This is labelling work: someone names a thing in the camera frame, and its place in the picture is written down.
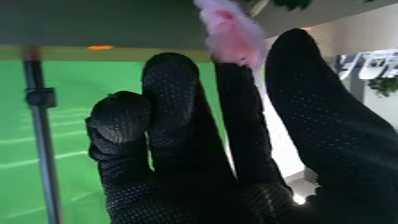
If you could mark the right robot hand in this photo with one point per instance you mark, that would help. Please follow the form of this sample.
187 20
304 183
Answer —
178 166

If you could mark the pink flower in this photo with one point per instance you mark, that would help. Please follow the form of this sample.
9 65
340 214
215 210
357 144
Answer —
233 36

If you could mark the black stand pole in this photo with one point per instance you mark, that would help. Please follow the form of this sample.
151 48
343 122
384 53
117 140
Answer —
41 133

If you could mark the green sprig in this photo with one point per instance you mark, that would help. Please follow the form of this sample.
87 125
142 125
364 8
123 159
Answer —
293 3

